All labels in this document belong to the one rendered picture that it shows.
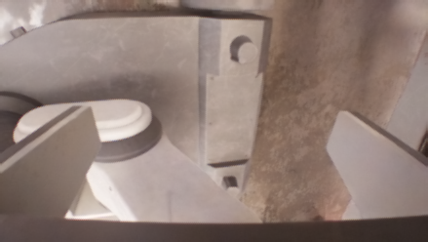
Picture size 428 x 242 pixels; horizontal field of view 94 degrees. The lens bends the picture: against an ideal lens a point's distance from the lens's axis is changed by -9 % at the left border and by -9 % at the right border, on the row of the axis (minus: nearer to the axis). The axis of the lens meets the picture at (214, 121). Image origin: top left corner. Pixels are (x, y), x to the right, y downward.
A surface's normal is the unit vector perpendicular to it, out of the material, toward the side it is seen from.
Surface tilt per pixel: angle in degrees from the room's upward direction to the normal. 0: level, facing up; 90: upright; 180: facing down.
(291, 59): 0
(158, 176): 90
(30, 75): 0
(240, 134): 0
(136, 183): 90
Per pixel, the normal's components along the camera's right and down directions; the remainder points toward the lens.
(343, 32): 0.21, 0.51
